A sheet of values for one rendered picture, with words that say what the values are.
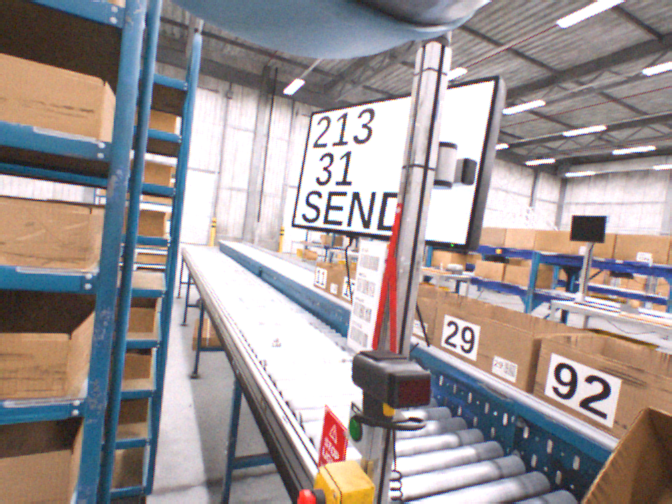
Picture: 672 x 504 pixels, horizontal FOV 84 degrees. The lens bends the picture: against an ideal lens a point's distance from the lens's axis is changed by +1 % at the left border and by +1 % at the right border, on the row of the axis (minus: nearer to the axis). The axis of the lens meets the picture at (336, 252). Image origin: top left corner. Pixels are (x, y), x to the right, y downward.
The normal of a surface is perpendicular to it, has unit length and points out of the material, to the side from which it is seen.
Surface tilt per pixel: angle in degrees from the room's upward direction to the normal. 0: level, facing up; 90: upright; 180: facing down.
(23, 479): 90
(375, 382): 90
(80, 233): 90
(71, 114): 90
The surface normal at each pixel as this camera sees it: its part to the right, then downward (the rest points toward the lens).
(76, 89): 0.42, 0.11
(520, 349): -0.89, -0.09
